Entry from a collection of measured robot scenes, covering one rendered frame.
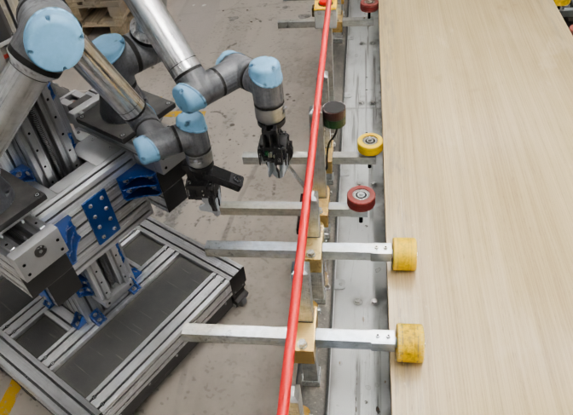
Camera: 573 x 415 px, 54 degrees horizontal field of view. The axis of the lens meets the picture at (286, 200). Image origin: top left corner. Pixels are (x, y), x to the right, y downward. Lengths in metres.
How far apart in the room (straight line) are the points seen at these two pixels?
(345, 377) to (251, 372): 0.81
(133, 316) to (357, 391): 1.08
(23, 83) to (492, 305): 1.14
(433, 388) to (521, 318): 0.27
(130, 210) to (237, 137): 1.58
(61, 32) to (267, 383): 1.53
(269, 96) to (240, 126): 2.14
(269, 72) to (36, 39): 0.49
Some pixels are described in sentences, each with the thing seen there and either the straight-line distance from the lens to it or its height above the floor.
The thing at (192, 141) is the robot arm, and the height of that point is 1.13.
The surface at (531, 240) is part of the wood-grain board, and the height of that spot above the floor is 0.90.
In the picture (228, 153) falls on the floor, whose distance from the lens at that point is 3.29.
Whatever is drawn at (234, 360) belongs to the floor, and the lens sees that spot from 2.38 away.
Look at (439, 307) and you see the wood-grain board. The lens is 1.38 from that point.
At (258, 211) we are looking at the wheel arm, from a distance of 1.67.
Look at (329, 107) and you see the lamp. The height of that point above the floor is 1.17.
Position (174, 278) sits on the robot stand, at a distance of 2.41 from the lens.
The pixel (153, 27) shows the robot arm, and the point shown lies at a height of 1.43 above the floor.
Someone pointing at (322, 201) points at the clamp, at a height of 0.87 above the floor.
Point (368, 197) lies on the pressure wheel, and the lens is 1.61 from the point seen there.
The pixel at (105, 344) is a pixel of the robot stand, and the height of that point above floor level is 0.21.
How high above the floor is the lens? 2.00
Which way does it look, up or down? 43 degrees down
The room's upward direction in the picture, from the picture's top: 7 degrees counter-clockwise
